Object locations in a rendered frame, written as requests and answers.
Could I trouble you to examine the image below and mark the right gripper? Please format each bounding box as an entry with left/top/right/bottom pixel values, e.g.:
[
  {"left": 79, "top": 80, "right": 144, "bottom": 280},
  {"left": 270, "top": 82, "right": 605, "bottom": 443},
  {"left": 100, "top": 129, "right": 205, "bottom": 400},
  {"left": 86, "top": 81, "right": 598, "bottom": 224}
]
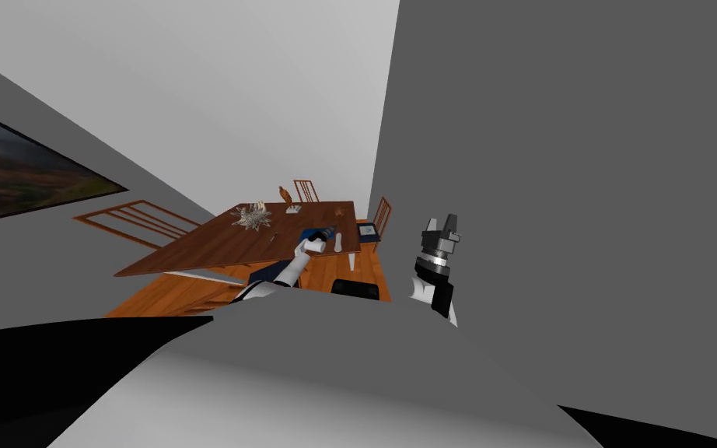
[{"left": 420, "top": 214, "right": 463, "bottom": 258}]

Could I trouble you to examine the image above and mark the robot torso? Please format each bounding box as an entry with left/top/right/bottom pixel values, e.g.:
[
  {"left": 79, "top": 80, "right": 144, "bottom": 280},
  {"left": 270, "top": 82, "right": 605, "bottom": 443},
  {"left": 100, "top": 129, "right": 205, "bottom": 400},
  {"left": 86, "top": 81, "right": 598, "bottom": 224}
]
[{"left": 47, "top": 279, "right": 605, "bottom": 448}]

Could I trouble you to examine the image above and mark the white spiky ornament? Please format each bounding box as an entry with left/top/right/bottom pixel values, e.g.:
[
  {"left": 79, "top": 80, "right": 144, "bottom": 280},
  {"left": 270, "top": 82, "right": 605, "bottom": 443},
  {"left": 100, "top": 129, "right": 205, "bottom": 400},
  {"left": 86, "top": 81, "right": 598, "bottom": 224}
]
[{"left": 230, "top": 200, "right": 273, "bottom": 233}]

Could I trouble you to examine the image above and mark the brown wooden table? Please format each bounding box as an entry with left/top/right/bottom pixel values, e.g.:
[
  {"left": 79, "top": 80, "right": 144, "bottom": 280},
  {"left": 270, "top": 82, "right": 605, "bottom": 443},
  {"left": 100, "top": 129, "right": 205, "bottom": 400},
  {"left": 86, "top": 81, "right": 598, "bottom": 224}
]
[{"left": 113, "top": 200, "right": 362, "bottom": 289}]

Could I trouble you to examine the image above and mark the dark landscape wall picture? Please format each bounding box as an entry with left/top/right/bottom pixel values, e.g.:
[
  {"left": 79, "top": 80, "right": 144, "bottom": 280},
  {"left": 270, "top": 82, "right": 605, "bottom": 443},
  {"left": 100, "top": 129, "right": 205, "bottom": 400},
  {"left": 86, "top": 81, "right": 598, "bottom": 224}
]
[{"left": 0, "top": 102, "right": 129, "bottom": 228}]

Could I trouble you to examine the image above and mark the wooden chair with blue cushion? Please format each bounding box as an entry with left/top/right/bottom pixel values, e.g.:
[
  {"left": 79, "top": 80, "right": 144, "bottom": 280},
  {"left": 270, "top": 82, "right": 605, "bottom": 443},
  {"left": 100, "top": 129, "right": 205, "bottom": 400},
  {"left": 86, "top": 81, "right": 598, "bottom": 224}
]
[{"left": 358, "top": 195, "right": 393, "bottom": 254}]

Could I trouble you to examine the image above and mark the brown bird statue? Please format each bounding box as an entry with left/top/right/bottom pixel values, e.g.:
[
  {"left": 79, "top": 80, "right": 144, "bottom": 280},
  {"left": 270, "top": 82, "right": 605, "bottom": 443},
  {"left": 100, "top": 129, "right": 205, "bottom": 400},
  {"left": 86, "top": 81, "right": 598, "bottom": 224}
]
[{"left": 278, "top": 184, "right": 303, "bottom": 215}]

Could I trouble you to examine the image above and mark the wooden slat-back chair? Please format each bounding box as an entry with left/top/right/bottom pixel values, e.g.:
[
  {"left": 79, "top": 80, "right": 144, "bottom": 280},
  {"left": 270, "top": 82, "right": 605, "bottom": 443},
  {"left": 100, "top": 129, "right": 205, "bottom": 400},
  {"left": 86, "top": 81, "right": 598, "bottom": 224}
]
[
  {"left": 292, "top": 179, "right": 321, "bottom": 205},
  {"left": 72, "top": 198, "right": 202, "bottom": 251}
]

